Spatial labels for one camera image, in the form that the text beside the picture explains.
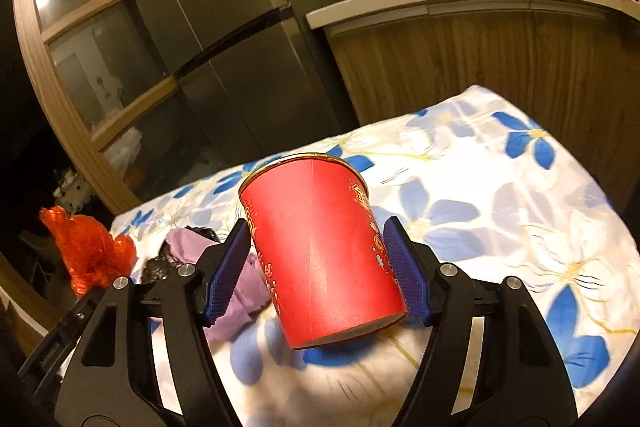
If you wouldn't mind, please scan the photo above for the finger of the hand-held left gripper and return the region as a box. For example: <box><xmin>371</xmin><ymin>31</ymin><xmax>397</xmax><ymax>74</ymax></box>
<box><xmin>52</xmin><ymin>296</ymin><xmax>108</xmax><ymax>348</ymax></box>

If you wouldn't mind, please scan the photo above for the wooden glass door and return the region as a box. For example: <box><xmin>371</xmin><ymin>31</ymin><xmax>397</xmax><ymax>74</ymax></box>
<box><xmin>12</xmin><ymin>0</ymin><xmax>187</xmax><ymax>217</ymax></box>

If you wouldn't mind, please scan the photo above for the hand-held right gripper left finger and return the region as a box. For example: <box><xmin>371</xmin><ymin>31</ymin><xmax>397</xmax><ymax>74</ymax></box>
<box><xmin>54</xmin><ymin>218</ymin><xmax>251</xmax><ymax>427</ymax></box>

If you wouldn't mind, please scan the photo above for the red paper cup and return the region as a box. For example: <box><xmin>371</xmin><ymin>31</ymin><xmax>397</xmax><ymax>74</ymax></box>
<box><xmin>238</xmin><ymin>152</ymin><xmax>407</xmax><ymax>351</ymax></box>

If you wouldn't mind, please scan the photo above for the wooden base cabinet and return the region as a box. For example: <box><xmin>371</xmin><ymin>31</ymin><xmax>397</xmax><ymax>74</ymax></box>
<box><xmin>324</xmin><ymin>0</ymin><xmax>640</xmax><ymax>144</ymax></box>

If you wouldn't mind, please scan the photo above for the orange-red plastic bag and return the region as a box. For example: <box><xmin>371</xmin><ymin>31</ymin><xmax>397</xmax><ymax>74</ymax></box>
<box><xmin>39</xmin><ymin>206</ymin><xmax>137</xmax><ymax>299</ymax></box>

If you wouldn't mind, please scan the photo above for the blue floral blanket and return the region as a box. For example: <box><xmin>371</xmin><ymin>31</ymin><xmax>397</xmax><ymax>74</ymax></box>
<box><xmin>110</xmin><ymin>84</ymin><xmax>632</xmax><ymax>427</ymax></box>

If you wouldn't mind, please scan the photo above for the purple cloth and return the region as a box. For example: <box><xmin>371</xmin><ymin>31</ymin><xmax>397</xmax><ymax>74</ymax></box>
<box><xmin>165</xmin><ymin>228</ymin><xmax>274</xmax><ymax>343</ymax></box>

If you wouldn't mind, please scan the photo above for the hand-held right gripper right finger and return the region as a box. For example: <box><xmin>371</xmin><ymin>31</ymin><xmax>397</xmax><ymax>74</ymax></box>
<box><xmin>382</xmin><ymin>216</ymin><xmax>576</xmax><ymax>427</ymax></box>

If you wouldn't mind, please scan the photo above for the stainless steel refrigerator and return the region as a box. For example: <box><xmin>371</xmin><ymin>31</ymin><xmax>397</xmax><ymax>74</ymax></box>
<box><xmin>110</xmin><ymin>0</ymin><xmax>362</xmax><ymax>168</ymax></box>

